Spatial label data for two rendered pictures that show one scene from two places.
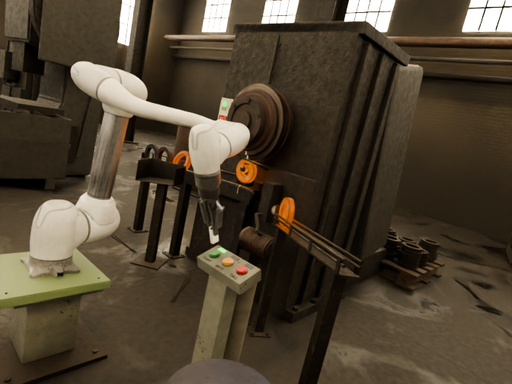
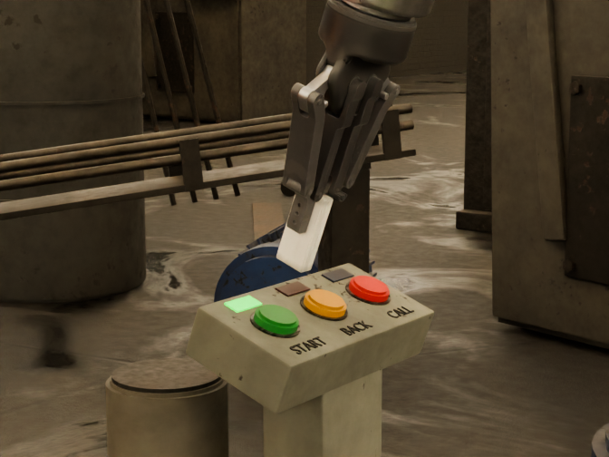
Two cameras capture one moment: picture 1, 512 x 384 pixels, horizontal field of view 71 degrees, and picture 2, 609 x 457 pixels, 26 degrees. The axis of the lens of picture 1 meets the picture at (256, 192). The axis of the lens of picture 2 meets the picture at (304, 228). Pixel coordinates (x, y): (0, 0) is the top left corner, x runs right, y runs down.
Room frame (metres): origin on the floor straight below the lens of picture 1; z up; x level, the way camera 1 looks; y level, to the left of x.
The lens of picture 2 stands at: (1.37, 1.23, 0.89)
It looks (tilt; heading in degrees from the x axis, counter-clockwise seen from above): 10 degrees down; 266
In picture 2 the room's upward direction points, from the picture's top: straight up
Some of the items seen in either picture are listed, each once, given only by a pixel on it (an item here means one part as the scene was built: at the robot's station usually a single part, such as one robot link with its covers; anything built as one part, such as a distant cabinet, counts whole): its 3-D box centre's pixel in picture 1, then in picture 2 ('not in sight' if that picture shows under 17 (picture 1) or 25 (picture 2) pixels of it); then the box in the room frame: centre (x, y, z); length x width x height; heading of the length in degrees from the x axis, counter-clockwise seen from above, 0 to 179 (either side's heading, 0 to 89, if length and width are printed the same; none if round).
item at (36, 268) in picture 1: (52, 261); not in sight; (1.34, 0.75, 0.41); 0.22 x 0.18 x 0.06; 46
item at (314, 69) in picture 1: (288, 164); not in sight; (2.59, -0.19, 0.88); 1.08 x 0.73 x 1.76; 50
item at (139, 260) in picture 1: (155, 213); not in sight; (2.40, 0.66, 0.36); 0.26 x 0.20 x 0.72; 85
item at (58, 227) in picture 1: (56, 227); not in sight; (1.37, 0.76, 0.54); 0.18 x 0.16 x 0.22; 160
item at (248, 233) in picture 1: (251, 275); not in sight; (1.94, -0.07, 0.27); 0.22 x 0.13 x 0.53; 50
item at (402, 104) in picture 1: (342, 168); not in sight; (3.15, -0.70, 0.89); 1.04 x 0.95 x 1.78; 140
